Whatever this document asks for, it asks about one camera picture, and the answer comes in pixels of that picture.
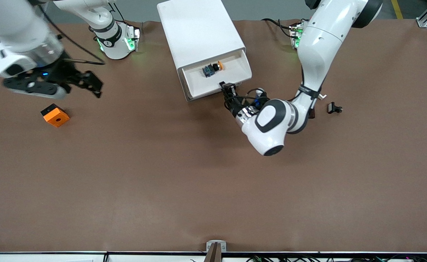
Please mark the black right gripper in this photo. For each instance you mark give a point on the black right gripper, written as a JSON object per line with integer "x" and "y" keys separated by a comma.
{"x": 66, "y": 72}

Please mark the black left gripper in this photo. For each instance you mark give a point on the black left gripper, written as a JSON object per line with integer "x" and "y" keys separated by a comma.
{"x": 234, "y": 104}

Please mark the orange and blue push button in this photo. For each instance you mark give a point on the orange and blue push button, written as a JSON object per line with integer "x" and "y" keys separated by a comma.
{"x": 212, "y": 68}

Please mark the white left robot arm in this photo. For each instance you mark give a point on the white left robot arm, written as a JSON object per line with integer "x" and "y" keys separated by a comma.
{"x": 319, "y": 54}

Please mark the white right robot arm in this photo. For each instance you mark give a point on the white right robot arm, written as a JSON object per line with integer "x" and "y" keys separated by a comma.
{"x": 20, "y": 32}

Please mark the orange block with black side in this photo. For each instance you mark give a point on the orange block with black side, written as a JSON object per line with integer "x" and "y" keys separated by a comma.
{"x": 56, "y": 117}

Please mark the grey connector box green light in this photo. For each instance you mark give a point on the grey connector box green light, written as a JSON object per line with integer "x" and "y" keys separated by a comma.
{"x": 295, "y": 34}
{"x": 133, "y": 38}

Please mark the small brown component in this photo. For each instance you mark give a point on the small brown component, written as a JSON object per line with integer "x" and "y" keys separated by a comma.
{"x": 312, "y": 112}

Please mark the small black clip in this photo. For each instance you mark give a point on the small black clip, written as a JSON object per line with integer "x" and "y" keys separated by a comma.
{"x": 332, "y": 107}

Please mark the grey metal bracket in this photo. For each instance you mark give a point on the grey metal bracket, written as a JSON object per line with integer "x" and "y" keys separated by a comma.
{"x": 216, "y": 242}

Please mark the white table edge rail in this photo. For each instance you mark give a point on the white table edge rail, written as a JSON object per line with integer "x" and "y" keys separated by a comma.
{"x": 53, "y": 256}

